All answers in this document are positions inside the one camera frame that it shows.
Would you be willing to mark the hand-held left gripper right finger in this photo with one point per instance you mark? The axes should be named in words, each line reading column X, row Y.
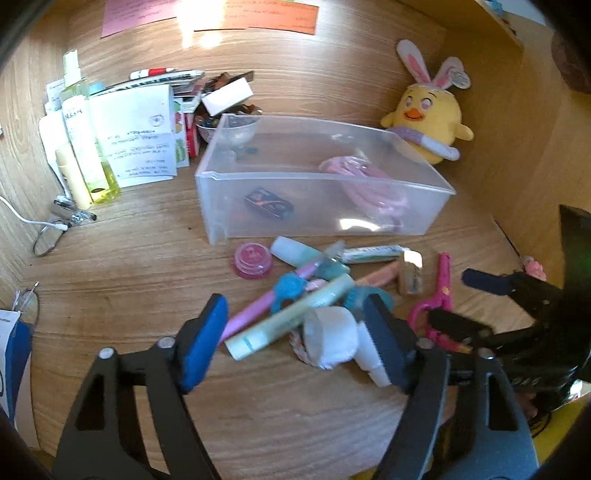
column 385, row 341

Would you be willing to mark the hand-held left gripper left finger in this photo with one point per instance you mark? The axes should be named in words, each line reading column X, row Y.
column 205, row 341

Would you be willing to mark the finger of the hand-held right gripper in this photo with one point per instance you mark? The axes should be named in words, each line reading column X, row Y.
column 455, row 323
column 485, row 281

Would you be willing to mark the small white bottle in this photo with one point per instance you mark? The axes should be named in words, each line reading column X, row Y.
column 367, row 355

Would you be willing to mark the pink scissors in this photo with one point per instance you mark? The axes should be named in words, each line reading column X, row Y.
column 444, row 281

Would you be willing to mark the teal round case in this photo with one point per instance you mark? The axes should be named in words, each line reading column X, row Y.
column 358, row 297

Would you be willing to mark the white tape roll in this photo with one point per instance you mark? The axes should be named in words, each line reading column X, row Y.
column 332, row 337

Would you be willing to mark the pink pen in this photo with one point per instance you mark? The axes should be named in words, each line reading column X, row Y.
column 251, row 314

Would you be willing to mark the tan eraser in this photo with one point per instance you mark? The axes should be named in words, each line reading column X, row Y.
column 411, row 277

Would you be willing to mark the orange pen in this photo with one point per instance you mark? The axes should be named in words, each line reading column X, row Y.
column 381, row 276

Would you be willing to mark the light green tube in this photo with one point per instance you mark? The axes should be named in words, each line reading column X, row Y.
column 277, row 325

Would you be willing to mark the white green tube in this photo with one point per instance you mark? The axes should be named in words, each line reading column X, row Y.
column 374, row 253

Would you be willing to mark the red round jar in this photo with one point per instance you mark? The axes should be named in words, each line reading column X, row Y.
column 253, row 259

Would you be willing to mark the light teal plastic case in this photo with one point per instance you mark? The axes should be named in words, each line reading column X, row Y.
column 291, row 249

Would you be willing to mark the clear plastic box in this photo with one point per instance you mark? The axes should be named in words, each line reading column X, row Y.
column 323, row 217

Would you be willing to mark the pink figurine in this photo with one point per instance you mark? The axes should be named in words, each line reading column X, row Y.
column 535, row 270

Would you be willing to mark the small black box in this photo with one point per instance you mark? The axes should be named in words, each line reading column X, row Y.
column 270, row 203

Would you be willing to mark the eyeglasses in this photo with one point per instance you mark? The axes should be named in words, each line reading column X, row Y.
column 37, row 307

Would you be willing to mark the yellow chick plush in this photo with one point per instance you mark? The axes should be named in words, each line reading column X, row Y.
column 429, row 110

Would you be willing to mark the black clip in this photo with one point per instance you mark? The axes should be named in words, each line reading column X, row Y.
column 69, row 210

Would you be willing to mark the white blue paper bag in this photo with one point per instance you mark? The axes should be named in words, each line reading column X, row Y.
column 16, row 360

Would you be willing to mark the green red carton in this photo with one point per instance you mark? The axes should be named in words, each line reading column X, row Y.
column 181, row 138

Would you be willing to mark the cream tube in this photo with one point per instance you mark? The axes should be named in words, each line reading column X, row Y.
column 74, row 180

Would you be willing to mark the clear bowl of beads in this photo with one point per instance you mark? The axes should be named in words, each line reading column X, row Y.
column 207, row 131

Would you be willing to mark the white paper booklet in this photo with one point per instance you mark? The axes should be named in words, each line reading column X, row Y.
column 134, row 134

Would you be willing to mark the yellow spray bottle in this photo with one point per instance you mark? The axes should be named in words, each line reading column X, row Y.
column 87, row 138

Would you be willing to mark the dark round thing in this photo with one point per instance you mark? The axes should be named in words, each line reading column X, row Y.
column 575, row 64

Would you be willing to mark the white box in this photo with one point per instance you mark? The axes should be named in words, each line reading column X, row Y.
column 226, row 94

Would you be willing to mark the stack of books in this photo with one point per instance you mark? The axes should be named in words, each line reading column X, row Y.
column 184, row 78

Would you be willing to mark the dark small box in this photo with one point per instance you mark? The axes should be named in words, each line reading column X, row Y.
column 240, row 76

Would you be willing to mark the red white marker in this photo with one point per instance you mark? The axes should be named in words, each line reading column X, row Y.
column 152, row 72

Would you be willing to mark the small white carton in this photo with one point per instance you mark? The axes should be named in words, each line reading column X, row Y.
column 54, row 97

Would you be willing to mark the orange paper note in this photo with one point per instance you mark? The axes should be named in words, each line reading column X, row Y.
column 277, row 16

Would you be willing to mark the pink paper note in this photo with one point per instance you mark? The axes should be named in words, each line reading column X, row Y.
column 134, row 16

